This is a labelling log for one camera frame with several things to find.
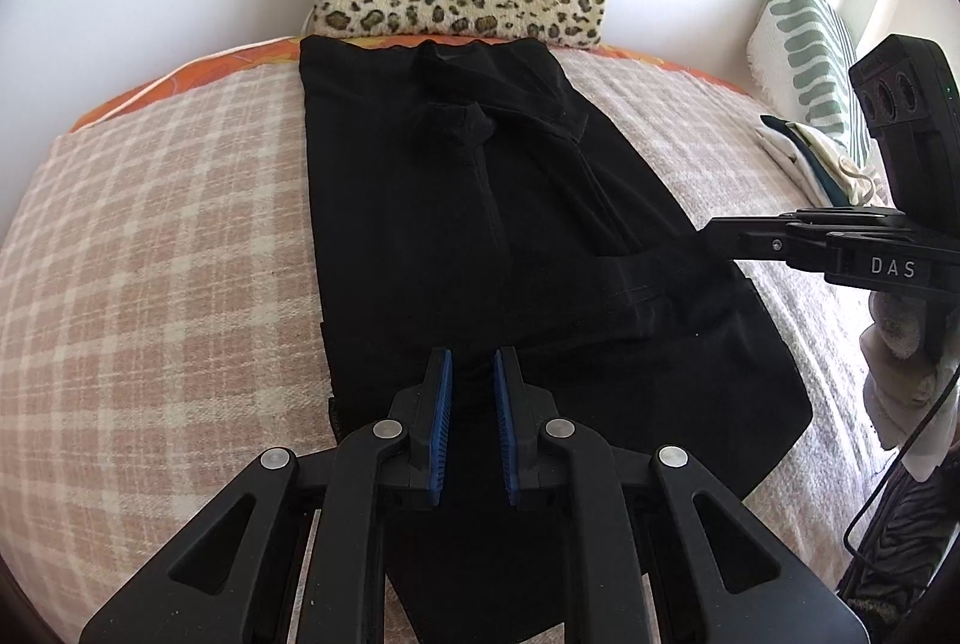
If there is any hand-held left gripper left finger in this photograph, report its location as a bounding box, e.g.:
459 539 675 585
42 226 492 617
79 348 456 644

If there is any stack of folded clothes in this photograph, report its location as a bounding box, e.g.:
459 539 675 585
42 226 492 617
756 115 818 195

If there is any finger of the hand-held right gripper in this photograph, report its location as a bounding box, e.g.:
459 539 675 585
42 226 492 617
701 216 832 275
780 206 912 236

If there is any black t-shirt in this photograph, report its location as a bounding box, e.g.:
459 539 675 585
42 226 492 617
298 35 815 644

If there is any pink plaid blanket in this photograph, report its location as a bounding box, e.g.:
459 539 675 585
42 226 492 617
0 47 901 644

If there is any person's right hand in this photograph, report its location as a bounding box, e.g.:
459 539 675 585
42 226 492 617
859 291 957 454

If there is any black cable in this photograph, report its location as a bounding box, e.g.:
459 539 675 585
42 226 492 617
844 374 960 574

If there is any cream folded top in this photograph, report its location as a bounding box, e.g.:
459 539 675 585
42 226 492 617
795 122 893 210

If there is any green striped white pillow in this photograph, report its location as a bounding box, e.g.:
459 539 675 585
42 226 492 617
746 0 875 169

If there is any dark green folded garment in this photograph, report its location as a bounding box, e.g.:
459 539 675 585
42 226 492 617
780 122 848 202

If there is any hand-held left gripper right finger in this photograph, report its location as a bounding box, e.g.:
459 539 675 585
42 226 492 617
491 346 867 644

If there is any orange bedsheet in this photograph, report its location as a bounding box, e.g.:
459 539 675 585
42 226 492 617
71 35 751 135

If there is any person's dark patterned clothing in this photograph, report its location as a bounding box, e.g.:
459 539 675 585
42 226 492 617
836 464 960 644

